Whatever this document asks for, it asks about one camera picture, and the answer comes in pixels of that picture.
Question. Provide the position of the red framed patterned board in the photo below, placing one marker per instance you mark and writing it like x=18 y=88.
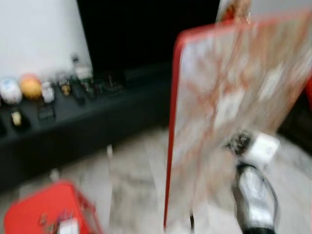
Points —
x=229 y=87

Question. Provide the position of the red cushion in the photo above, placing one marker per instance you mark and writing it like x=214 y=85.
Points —
x=309 y=91

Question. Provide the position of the orange white decoration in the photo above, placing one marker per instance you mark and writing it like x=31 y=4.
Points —
x=234 y=9

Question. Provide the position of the flat black device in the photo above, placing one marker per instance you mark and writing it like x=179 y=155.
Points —
x=112 y=85

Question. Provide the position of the black low tv console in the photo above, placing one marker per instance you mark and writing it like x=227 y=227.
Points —
x=97 y=131

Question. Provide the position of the black television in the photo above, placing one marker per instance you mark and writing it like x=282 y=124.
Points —
x=146 y=34

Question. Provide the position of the white green bowl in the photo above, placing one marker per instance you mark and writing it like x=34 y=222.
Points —
x=84 y=72

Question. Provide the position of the small dark figure toy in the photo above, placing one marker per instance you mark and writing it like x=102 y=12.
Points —
x=64 y=85

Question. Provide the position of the small black white toy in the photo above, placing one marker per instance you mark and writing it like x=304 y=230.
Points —
x=47 y=92

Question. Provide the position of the red plastic stool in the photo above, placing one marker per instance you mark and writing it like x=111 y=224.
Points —
x=39 y=202

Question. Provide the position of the orange round toy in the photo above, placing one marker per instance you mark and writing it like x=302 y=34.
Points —
x=30 y=87

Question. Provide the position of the black tape dispenser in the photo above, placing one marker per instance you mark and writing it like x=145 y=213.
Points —
x=18 y=119

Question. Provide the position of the white round toy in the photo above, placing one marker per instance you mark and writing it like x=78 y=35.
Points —
x=9 y=91

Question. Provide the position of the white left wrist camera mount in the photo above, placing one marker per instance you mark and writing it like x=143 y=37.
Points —
x=68 y=227

